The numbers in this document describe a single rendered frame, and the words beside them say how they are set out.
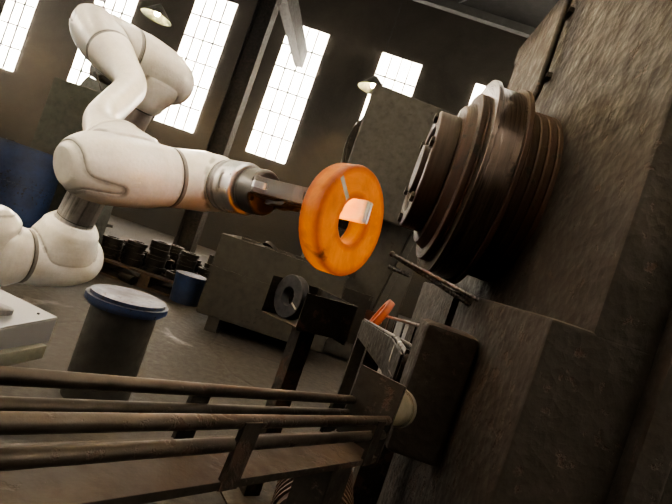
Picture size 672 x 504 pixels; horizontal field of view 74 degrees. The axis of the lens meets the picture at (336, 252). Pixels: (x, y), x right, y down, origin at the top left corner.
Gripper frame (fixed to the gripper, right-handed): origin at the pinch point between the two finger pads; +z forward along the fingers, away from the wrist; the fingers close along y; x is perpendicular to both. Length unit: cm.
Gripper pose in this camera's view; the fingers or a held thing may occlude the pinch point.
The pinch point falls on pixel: (347, 208)
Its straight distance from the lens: 62.6
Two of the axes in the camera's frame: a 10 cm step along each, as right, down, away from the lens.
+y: -5.6, -2.0, -8.0
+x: 2.9, -9.6, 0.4
